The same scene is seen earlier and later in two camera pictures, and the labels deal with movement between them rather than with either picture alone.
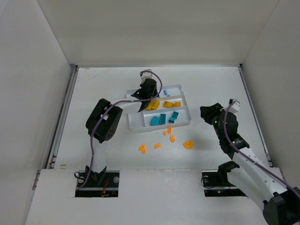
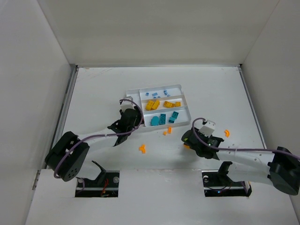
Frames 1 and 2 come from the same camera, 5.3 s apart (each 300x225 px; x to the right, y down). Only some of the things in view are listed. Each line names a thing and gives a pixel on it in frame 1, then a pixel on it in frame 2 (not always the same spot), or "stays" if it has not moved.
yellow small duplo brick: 177,104 stays
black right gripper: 211,112 → 195,141
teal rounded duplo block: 154,121 stays
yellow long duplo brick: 168,104 stays
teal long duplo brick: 162,119 stays
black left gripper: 145,93 → 131,116
